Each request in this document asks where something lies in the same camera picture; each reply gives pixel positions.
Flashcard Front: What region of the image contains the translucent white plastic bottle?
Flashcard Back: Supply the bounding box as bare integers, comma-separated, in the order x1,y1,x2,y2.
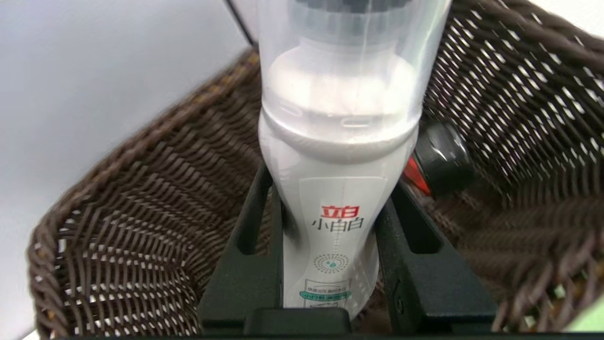
257,0,453,322

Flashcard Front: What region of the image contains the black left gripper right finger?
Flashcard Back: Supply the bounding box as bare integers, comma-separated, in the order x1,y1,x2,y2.
375,182,499,334

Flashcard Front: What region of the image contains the black red face wash tube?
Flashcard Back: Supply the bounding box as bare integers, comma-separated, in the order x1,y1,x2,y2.
403,120,476,199

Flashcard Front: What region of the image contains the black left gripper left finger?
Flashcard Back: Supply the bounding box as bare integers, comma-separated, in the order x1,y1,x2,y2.
198,163,285,332

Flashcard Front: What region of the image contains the dark brown wicker basket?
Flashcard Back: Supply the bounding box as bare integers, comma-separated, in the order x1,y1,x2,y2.
26,0,604,338

